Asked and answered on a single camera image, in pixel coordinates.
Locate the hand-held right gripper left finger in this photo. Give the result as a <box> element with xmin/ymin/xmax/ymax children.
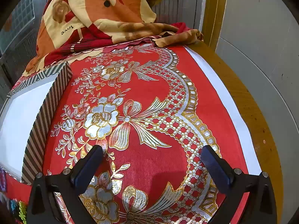
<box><xmin>26</xmin><ymin>145</ymin><xmax>104</xmax><ymax>224</ymax></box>

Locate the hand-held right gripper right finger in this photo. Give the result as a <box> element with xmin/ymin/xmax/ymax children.
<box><xmin>201</xmin><ymin>145</ymin><xmax>277</xmax><ymax>224</ymax></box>

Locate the striped cardboard box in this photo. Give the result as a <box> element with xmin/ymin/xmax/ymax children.
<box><xmin>0</xmin><ymin>62</ymin><xmax>73</xmax><ymax>185</ymax></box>

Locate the red gold floral tablecloth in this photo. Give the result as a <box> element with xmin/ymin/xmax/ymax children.
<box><xmin>5</xmin><ymin>42</ymin><xmax>262</xmax><ymax>224</ymax></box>

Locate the white table liner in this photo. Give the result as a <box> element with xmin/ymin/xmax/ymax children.
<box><xmin>184</xmin><ymin>45</ymin><xmax>262</xmax><ymax>175</ymax></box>

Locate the orange red floral blanket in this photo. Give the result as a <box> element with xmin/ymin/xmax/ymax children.
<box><xmin>25</xmin><ymin>0</ymin><xmax>204</xmax><ymax>73</ymax></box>

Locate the blue green flower bead bracelet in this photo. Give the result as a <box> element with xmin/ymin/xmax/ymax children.
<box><xmin>10</xmin><ymin>199</ymin><xmax>28</xmax><ymax>223</ymax></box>

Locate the yellow wooden door frame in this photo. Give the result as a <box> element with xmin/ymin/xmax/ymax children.
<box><xmin>201</xmin><ymin>0</ymin><xmax>228</xmax><ymax>49</ymax></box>

